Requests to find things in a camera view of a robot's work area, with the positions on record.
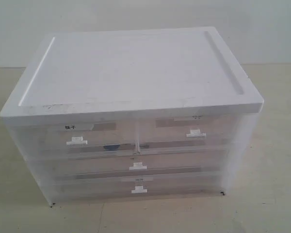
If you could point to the bunch of keys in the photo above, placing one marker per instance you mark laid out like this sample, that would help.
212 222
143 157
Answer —
111 147

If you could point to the wide drawer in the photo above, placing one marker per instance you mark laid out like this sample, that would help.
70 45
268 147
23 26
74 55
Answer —
134 186
121 163

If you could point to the top right small drawer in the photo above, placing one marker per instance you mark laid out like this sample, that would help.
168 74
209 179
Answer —
192 131

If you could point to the translucent white drawer cabinet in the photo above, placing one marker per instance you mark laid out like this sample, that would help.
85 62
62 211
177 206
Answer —
96 77

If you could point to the wide bottom drawer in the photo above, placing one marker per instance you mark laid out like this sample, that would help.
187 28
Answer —
134 186

